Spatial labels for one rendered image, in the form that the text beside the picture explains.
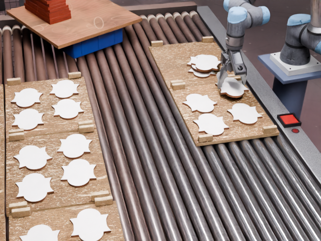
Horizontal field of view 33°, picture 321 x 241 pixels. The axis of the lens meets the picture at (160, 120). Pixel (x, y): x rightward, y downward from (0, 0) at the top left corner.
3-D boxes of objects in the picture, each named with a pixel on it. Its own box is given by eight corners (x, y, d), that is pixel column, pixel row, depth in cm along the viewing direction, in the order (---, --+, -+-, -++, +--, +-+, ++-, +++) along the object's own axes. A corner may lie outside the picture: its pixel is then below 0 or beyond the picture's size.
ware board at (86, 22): (86, -9, 311) (86, -12, 310) (142, 21, 280) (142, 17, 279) (6, 13, 284) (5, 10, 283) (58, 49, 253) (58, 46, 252)
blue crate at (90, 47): (90, 21, 301) (89, 4, 296) (124, 42, 283) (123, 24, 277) (40, 37, 285) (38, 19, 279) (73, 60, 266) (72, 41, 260)
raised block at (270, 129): (274, 129, 220) (275, 124, 218) (276, 132, 218) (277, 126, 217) (261, 131, 218) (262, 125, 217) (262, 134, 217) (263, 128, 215)
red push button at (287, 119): (292, 116, 231) (292, 114, 230) (298, 125, 226) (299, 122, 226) (279, 118, 230) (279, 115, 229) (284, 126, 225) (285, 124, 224)
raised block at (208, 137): (211, 138, 214) (212, 133, 213) (213, 141, 213) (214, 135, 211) (197, 140, 213) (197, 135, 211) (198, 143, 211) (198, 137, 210)
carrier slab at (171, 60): (214, 42, 284) (214, 40, 283) (241, 83, 252) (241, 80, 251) (148, 49, 277) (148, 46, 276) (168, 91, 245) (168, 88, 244)
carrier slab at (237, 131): (242, 83, 252) (242, 80, 251) (279, 135, 219) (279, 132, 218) (168, 91, 244) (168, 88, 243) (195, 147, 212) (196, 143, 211)
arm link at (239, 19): (252, 10, 220) (236, 15, 216) (250, 35, 226) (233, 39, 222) (240, 3, 225) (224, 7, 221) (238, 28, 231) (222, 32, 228)
